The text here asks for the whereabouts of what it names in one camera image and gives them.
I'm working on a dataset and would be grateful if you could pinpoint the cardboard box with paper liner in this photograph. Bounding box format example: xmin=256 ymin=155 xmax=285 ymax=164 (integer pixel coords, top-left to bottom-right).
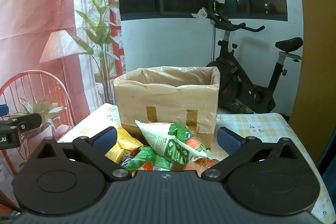
xmin=113 ymin=67 xmax=221 ymax=148

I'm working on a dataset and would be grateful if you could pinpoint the green white snack bag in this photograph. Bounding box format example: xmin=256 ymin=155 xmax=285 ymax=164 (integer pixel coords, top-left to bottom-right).
xmin=135 ymin=120 xmax=214 ymax=165

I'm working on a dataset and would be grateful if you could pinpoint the black exercise bike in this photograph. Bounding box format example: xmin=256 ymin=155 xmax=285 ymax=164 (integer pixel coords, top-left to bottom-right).
xmin=202 ymin=8 xmax=303 ymax=114

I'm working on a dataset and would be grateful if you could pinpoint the green chips bag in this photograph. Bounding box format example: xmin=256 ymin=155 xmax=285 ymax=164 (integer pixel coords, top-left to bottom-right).
xmin=121 ymin=146 xmax=171 ymax=172

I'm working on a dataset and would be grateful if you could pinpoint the yellow snack bag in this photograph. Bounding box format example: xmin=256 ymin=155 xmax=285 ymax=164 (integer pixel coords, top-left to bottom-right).
xmin=105 ymin=126 xmax=143 ymax=164

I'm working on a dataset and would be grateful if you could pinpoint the red snack packet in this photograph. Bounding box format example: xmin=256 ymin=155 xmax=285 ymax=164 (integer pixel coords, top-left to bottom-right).
xmin=195 ymin=158 xmax=219 ymax=169

